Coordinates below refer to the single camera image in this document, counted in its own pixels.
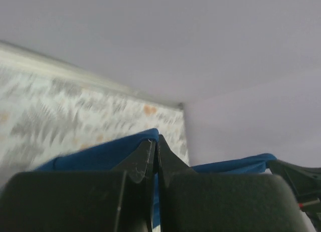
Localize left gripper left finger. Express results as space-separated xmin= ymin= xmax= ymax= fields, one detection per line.
xmin=1 ymin=141 xmax=156 ymax=231

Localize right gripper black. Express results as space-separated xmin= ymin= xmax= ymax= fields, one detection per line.
xmin=268 ymin=160 xmax=320 ymax=227

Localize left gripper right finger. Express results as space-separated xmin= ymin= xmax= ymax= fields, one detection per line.
xmin=157 ymin=136 xmax=308 ymax=231

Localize blue t shirt cartoon print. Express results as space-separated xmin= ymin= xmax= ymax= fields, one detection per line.
xmin=33 ymin=129 xmax=275 ymax=228

